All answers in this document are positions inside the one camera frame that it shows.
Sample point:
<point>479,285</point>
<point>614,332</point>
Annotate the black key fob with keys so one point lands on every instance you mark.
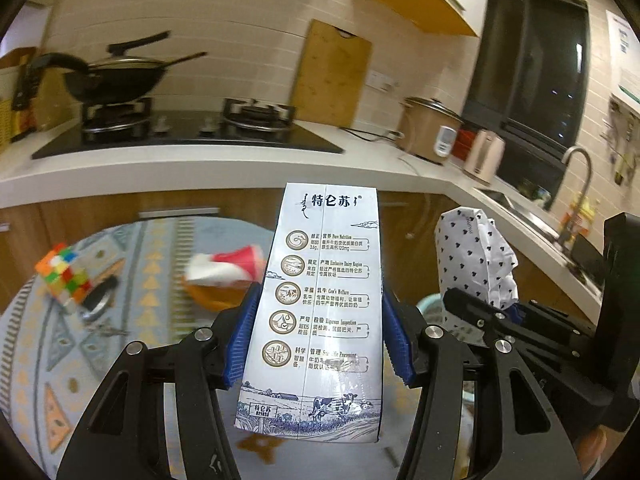
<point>95,311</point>

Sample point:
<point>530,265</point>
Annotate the brown rice cooker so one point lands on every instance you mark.
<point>428,129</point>

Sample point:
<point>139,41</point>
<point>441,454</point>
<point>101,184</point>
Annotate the light blue perforated trash basket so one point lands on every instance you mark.
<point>434,312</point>

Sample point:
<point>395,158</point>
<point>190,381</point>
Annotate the pink electric kettle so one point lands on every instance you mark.
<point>485,156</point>

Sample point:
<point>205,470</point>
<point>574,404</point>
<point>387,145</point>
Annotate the black wok with handle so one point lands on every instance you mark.
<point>120,78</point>

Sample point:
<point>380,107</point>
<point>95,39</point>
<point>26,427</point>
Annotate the black gas stove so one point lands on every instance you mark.
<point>240,122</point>

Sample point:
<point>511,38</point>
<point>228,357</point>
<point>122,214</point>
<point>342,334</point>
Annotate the colourful rubik's cube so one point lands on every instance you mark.
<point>66,277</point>

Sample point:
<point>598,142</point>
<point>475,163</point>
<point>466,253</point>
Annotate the red white paper cup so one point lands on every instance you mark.
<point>226,269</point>

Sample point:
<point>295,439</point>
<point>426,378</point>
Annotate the white polka dot paper bag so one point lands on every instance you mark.
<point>472,255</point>

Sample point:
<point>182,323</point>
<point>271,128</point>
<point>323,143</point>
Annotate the right hand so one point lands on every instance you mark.
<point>602,446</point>

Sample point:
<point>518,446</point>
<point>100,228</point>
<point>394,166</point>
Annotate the orange peel pieces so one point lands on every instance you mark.
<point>214,298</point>

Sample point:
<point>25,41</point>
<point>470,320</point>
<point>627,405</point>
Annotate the wooden cutting board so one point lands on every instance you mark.
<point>330,75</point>

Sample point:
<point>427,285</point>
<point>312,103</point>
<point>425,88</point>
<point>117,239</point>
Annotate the dark kitchen window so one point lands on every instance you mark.
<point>530,84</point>

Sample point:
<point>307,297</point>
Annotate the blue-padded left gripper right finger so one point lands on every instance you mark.
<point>516,435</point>

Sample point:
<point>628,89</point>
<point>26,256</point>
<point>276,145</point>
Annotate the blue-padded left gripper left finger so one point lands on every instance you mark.
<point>121,434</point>

